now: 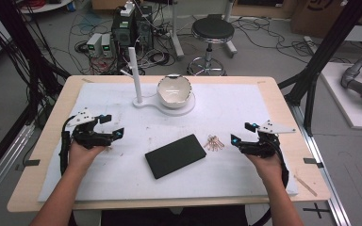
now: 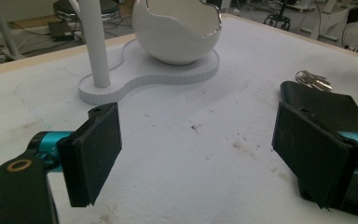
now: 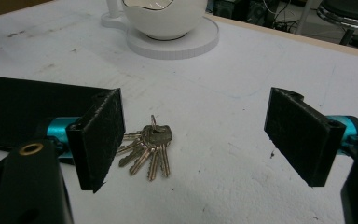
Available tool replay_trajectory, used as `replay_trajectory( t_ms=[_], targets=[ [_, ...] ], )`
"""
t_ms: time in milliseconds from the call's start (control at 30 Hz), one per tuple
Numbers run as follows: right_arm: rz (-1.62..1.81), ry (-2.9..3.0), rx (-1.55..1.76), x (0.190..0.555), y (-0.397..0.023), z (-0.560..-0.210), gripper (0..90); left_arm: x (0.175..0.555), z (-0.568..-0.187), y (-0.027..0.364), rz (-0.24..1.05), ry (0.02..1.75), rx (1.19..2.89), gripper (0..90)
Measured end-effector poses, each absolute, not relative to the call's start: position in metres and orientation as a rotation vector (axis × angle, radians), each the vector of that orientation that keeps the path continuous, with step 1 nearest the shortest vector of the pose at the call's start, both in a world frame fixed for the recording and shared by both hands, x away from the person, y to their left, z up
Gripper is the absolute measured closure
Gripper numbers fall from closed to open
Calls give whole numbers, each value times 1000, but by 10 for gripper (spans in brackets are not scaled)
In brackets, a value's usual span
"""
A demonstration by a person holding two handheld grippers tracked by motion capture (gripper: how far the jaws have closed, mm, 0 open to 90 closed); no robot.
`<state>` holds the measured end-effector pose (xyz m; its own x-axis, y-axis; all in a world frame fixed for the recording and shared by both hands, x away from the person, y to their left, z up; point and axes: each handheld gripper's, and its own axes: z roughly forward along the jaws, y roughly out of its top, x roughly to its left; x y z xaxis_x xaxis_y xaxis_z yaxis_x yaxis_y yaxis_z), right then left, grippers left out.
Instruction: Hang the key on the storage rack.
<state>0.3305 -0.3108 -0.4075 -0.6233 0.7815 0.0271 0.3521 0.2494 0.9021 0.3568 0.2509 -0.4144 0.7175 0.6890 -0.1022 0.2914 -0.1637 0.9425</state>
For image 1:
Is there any black tape strip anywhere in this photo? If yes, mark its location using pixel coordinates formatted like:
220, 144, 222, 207
23, 158, 41, 168
303, 157, 325, 169

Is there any black tape cross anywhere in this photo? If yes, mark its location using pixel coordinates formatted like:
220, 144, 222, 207
303, 202, 331, 219

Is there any white table leg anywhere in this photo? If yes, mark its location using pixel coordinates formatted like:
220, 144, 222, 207
169, 0, 186, 61
222, 0, 239, 59

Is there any white stand with pole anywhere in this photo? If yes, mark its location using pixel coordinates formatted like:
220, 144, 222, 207
120, 46, 197, 118

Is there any aluminium rail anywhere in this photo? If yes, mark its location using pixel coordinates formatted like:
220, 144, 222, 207
289, 103, 354, 226
0, 121, 36, 208

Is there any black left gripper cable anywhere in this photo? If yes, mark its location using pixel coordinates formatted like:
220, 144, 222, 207
58, 115, 77, 176

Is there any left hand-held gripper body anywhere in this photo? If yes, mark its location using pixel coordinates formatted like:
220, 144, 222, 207
66, 107, 116, 150

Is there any person's right hand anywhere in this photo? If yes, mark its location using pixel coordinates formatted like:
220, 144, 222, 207
245, 152, 285, 186

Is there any black metal frame post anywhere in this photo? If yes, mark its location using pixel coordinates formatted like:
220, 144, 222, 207
277, 0, 362, 137
0, 0, 72, 126

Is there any person's dark clothing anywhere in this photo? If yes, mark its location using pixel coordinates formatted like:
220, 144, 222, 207
72, 204, 250, 226

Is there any black computer tower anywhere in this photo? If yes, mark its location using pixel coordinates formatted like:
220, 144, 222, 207
110, 5, 155, 52

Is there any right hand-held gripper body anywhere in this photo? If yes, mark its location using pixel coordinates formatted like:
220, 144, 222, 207
238, 119, 297, 159

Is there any white platform board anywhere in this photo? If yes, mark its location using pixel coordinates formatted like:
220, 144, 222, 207
320, 61, 362, 132

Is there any white bowl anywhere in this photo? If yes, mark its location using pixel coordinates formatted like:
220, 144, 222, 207
156, 73, 193, 110

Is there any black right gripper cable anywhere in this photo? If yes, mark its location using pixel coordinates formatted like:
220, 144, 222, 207
250, 135, 290, 226

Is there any cardboard box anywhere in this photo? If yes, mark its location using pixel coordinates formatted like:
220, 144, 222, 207
289, 0, 362, 40

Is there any black round stool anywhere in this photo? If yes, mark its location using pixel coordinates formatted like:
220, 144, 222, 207
186, 16, 237, 77

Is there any grey power supply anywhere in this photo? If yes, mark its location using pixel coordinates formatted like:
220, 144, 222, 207
86, 32, 104, 57
100, 33, 115, 58

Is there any person's left hand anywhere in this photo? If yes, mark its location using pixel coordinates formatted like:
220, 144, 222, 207
68, 139, 107, 172

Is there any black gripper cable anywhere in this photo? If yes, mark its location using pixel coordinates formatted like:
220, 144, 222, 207
250, 135, 290, 226
58, 115, 77, 176

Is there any thin wooden stick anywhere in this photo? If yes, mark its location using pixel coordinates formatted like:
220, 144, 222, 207
293, 174, 319, 198

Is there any white foam mat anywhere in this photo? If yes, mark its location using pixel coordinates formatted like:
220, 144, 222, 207
37, 82, 299, 202

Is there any white power strip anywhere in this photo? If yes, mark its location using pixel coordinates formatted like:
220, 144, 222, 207
120, 1, 137, 18

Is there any black rectangular block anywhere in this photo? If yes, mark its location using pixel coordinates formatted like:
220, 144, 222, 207
144, 133, 208, 181

